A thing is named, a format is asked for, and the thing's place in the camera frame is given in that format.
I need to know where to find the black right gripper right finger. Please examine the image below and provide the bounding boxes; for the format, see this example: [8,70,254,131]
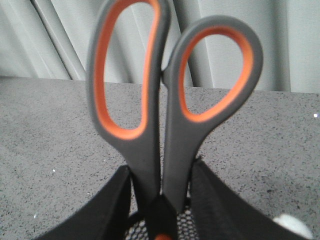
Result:
[191,159,307,240]

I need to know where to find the grey curtain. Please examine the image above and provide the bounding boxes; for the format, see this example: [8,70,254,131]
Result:
[0,0,320,93]

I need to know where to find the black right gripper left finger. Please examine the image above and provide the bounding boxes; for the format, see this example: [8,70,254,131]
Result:
[38,166,131,240]

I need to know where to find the black mesh pen holder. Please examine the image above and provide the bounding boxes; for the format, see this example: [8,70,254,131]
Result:
[123,203,200,240]

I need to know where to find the grey orange scissors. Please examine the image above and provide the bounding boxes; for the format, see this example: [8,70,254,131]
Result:
[85,0,264,240]

